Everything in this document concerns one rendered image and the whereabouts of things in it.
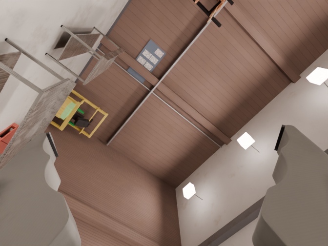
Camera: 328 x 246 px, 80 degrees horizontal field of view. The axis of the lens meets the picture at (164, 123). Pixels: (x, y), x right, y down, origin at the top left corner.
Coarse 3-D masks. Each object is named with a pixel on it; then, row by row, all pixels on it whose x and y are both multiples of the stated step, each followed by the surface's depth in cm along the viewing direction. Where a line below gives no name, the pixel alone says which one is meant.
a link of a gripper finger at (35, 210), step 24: (48, 144) 10; (24, 168) 8; (48, 168) 9; (0, 192) 7; (24, 192) 7; (48, 192) 7; (0, 216) 6; (24, 216) 6; (48, 216) 6; (72, 216) 7; (0, 240) 6; (24, 240) 6; (48, 240) 6; (72, 240) 7
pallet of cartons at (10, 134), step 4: (12, 124) 479; (16, 124) 485; (8, 128) 474; (16, 128) 480; (0, 132) 450; (8, 132) 495; (12, 132) 469; (4, 136) 450; (8, 136) 458; (12, 136) 464; (0, 140) 442; (4, 140) 448; (8, 140) 453; (0, 144) 436; (4, 144) 441; (0, 148) 431; (4, 148) 436; (0, 152) 426
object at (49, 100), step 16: (16, 48) 258; (0, 64) 208; (0, 80) 260; (64, 80) 269; (48, 96) 243; (64, 96) 291; (32, 112) 229; (48, 112) 300; (32, 128) 280; (16, 144) 262; (0, 160) 252
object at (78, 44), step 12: (72, 36) 375; (84, 36) 437; (96, 36) 520; (72, 48) 420; (84, 48) 500; (120, 48) 541; (60, 60) 403; (108, 60) 390; (72, 72) 399; (96, 72) 433; (84, 84) 407
